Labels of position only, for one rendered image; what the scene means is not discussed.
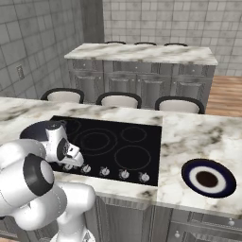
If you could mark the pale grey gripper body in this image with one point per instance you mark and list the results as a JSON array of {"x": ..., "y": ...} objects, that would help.
[{"x": 75, "y": 157}]

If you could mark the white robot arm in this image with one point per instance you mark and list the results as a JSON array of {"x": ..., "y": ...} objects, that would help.
[{"x": 34, "y": 195}]

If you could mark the dark round pot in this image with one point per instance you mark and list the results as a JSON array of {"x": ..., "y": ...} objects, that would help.
[{"x": 33, "y": 131}]

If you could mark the silver hob knob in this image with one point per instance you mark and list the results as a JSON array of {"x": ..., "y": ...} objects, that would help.
[
  {"x": 85, "y": 169},
  {"x": 143, "y": 177},
  {"x": 124, "y": 173},
  {"x": 67, "y": 167},
  {"x": 104, "y": 171}
]

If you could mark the black glass hob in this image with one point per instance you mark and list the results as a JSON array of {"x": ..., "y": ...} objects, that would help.
[{"x": 126, "y": 148}]

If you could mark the black stool with white seat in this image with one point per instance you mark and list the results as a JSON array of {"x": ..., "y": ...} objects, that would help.
[
  {"x": 63, "y": 95},
  {"x": 180, "y": 105},
  {"x": 119, "y": 100},
  {"x": 115, "y": 42},
  {"x": 145, "y": 43},
  {"x": 176, "y": 44}
]

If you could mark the grey cupboard door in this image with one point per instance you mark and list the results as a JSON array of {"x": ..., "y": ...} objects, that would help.
[
  {"x": 201, "y": 236},
  {"x": 126, "y": 220}
]

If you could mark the grey island cupboards marble top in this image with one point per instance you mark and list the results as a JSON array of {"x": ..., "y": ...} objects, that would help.
[{"x": 141, "y": 69}]

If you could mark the silver cupboard knob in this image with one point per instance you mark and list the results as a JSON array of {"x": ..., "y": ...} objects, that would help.
[{"x": 177, "y": 234}]

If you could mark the blue white plate brown centre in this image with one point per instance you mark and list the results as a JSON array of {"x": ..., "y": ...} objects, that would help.
[{"x": 208, "y": 178}]

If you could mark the grey drawer front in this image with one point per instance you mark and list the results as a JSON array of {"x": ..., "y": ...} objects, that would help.
[{"x": 211, "y": 220}]

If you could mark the silver drawer knob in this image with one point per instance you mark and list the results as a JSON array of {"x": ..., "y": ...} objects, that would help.
[{"x": 231, "y": 222}]

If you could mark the grey wall socket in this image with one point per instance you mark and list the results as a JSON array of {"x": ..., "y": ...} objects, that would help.
[{"x": 20, "y": 72}]

